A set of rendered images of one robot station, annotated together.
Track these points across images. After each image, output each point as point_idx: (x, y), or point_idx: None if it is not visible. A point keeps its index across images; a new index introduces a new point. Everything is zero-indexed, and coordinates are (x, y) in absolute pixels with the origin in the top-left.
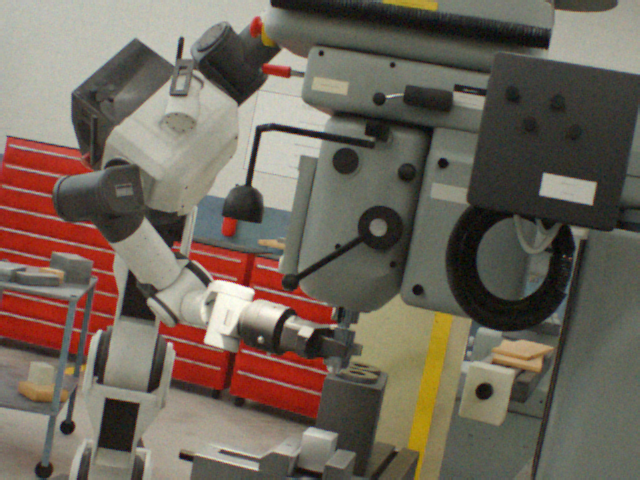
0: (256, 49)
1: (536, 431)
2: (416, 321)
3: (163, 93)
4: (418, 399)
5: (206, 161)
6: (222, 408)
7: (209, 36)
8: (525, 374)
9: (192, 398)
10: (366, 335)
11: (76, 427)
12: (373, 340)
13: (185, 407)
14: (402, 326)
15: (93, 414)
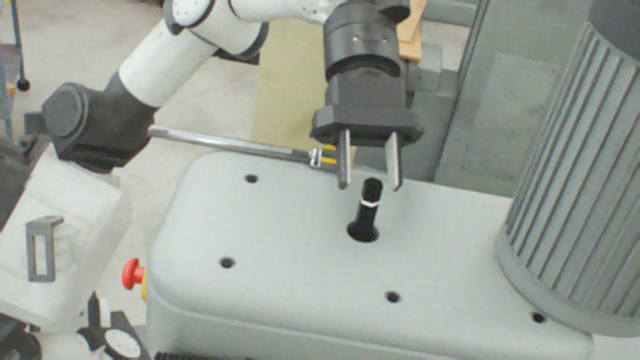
0: (132, 119)
1: (415, 98)
2: (320, 86)
3: (21, 214)
4: (326, 146)
5: (100, 276)
6: (150, 13)
7: (62, 113)
8: (409, 72)
9: (123, 5)
10: (276, 98)
11: (31, 78)
12: (283, 102)
13: (119, 20)
14: (308, 90)
15: None
